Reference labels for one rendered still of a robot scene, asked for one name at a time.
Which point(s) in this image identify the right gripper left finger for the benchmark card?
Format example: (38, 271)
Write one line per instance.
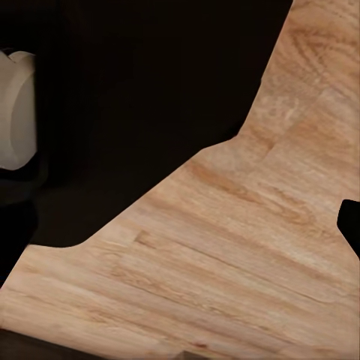
(18, 223)

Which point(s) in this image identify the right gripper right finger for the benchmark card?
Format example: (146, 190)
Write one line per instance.
(348, 223)

